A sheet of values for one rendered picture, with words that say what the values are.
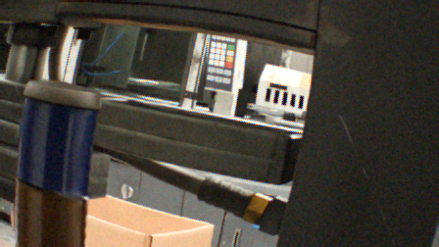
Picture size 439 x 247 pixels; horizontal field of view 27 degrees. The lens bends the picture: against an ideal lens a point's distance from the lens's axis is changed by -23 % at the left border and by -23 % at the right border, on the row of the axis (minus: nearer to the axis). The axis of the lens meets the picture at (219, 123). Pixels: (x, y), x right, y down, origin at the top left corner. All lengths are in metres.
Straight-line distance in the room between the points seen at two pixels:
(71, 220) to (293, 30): 0.22
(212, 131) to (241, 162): 0.02
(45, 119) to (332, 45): 0.22
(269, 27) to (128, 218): 3.01
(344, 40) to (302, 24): 0.03
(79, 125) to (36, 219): 0.05
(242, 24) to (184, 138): 0.07
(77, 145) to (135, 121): 0.22
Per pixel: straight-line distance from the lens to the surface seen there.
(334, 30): 0.57
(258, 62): 5.67
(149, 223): 3.54
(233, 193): 0.72
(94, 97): 0.40
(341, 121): 0.56
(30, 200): 0.39
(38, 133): 0.39
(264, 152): 0.60
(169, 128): 0.61
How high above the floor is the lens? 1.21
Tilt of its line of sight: 3 degrees down
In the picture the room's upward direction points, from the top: 10 degrees clockwise
